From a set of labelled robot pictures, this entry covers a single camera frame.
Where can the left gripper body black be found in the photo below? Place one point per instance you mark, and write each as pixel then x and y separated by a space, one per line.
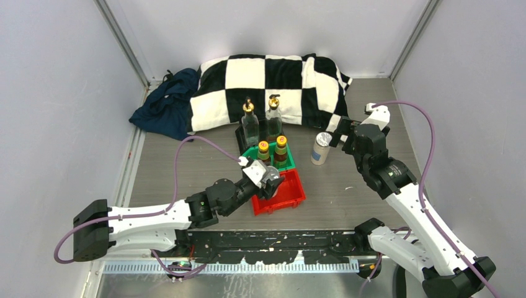
pixel 244 193

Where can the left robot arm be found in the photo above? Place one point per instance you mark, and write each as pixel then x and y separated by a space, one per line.
pixel 101 229

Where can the red plastic bin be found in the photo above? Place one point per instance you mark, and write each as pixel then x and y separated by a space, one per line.
pixel 290 194

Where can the dark blue cloth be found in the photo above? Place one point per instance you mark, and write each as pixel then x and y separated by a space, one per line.
pixel 165 110

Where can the silver-lid spice jar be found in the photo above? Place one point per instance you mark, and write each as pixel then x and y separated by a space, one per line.
pixel 321 148
pixel 271 182

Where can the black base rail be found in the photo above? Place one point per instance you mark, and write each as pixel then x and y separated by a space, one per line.
pixel 270 246

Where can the gold-top oil bottle brown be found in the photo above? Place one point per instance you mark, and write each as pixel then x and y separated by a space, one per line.
pixel 273 118

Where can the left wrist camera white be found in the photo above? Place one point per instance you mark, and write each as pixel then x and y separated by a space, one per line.
pixel 256 170

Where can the gold-top clear glass bottle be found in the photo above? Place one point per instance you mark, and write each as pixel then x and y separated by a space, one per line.
pixel 250 123

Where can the black white checkered blanket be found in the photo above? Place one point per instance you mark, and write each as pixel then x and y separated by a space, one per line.
pixel 311 90

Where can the green plastic bin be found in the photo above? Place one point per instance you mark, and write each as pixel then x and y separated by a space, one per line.
pixel 285 165

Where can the yellow-capped sauce bottle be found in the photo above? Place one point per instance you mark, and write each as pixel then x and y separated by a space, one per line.
pixel 263 153
pixel 280 153

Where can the black plastic bin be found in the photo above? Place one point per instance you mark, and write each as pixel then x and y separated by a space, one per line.
pixel 241 139

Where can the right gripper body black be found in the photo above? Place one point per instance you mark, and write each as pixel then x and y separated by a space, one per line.
pixel 349 148

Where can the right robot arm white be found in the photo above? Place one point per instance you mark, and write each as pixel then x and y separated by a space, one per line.
pixel 440 261

